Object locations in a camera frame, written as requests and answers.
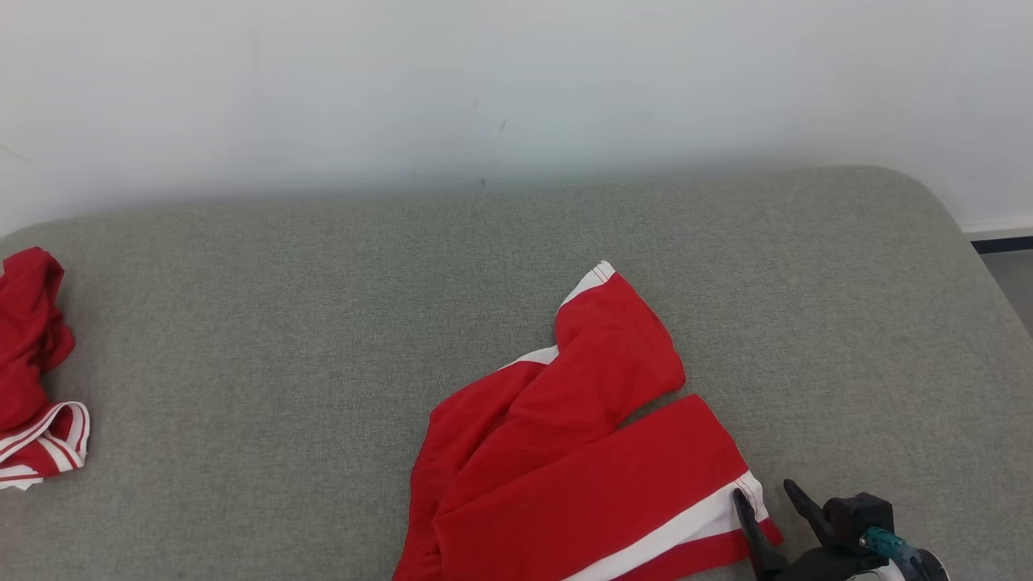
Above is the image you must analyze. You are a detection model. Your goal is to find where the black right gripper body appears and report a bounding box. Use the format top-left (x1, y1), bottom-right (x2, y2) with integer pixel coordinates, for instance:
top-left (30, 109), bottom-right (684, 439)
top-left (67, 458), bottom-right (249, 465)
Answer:
top-left (757, 542), bottom-right (876, 581)

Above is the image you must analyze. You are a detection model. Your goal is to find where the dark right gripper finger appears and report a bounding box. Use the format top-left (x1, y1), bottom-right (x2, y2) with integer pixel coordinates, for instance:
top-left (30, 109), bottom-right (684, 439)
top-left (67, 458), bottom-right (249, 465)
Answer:
top-left (732, 487), bottom-right (789, 580)
top-left (783, 479), bottom-right (837, 551)

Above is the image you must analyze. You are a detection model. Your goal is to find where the red shorts white stripe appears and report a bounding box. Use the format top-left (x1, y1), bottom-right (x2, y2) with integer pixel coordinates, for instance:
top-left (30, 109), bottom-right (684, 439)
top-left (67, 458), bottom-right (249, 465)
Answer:
top-left (392, 260), bottom-right (784, 581)

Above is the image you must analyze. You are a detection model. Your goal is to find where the red basketball jersey white trim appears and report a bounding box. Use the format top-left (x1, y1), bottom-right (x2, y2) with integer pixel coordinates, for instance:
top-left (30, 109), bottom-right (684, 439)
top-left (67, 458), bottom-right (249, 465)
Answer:
top-left (0, 246), bottom-right (91, 491)

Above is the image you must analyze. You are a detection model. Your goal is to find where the teal plug camera cable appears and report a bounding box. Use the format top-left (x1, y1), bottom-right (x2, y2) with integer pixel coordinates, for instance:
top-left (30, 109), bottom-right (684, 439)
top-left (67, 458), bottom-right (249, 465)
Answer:
top-left (859, 527), bottom-right (931, 579)

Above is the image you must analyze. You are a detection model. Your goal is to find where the dark wall baseboard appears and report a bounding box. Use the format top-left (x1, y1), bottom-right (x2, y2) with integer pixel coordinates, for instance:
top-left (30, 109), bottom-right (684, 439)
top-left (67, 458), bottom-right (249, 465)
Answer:
top-left (959, 224), bottom-right (1033, 256)

